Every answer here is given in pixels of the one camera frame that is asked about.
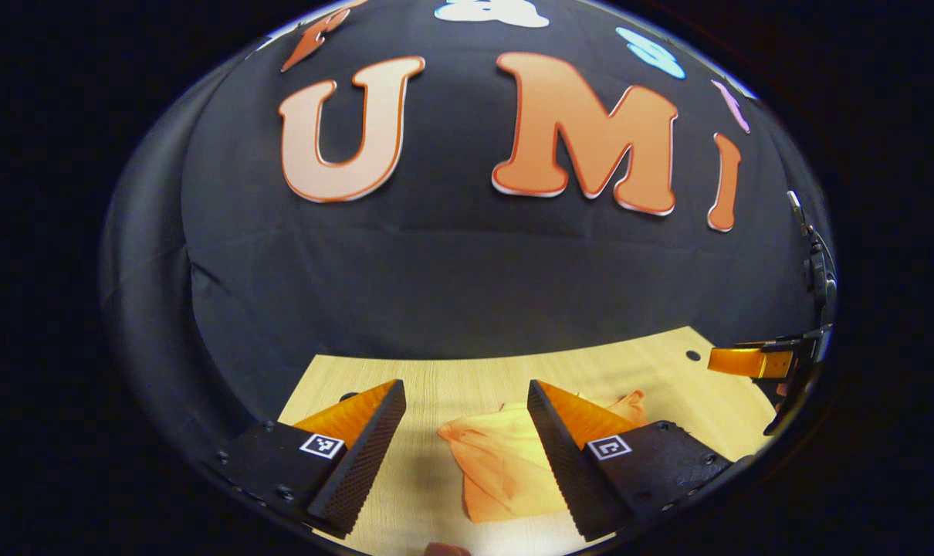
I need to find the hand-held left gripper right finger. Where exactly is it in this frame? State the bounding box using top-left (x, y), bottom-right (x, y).
top-left (527, 378), bottom-right (738, 543)

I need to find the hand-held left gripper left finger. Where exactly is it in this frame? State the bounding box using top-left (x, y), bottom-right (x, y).
top-left (216, 378), bottom-right (408, 540)

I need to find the orange T-shirt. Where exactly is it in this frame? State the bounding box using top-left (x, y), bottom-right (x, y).
top-left (436, 388), bottom-right (649, 524)

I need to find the black backdrop cloth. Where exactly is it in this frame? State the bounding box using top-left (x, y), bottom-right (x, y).
top-left (100, 0), bottom-right (834, 464)

